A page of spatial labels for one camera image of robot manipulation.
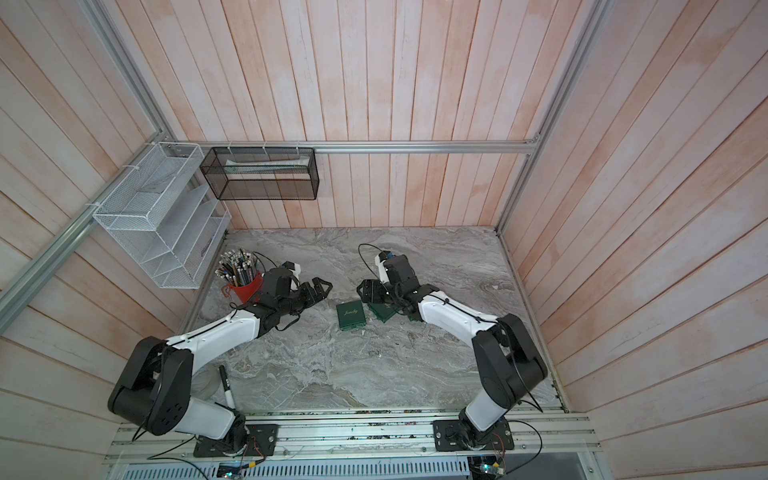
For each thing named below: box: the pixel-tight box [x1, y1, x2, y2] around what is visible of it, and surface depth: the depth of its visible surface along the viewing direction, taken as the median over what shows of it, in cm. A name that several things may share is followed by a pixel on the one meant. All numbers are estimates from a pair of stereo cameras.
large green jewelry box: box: [368, 303, 399, 323], surface depth 97 cm
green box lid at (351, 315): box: [336, 300, 367, 331], surface depth 95 cm
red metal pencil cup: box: [221, 270, 263, 304], surface depth 92 cm
